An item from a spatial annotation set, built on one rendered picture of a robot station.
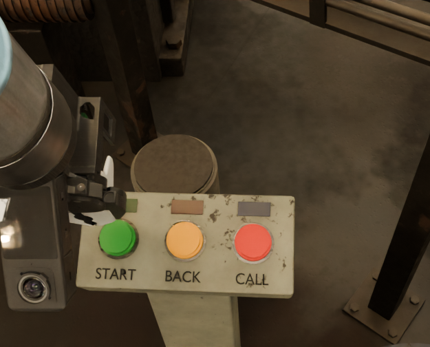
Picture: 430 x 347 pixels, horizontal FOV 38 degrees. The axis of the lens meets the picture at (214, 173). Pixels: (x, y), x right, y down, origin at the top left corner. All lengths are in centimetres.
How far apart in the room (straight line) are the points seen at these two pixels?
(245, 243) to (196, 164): 20
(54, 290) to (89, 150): 11
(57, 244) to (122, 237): 25
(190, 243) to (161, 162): 20
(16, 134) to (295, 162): 118
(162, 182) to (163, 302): 17
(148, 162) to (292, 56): 93
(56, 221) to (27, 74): 13
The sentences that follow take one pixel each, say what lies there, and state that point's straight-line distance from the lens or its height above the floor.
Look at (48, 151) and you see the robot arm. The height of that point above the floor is 91.
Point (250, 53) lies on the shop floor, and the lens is 173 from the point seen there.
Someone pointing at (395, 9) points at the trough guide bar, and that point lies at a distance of 73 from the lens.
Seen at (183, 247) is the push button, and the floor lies 61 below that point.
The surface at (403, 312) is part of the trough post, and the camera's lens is 133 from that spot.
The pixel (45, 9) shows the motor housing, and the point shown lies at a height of 47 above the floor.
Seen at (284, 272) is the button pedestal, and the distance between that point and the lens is 68.
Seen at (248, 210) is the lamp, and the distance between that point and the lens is 69.
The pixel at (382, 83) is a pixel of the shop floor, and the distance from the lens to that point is 168.
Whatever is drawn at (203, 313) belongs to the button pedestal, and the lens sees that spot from 78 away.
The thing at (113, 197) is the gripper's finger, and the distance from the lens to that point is 50.
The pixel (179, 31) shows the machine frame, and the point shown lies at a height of 7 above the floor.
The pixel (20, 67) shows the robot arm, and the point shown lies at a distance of 34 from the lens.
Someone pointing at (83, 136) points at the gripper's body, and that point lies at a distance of 48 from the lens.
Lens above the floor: 120
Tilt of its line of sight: 55 degrees down
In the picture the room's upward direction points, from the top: 6 degrees counter-clockwise
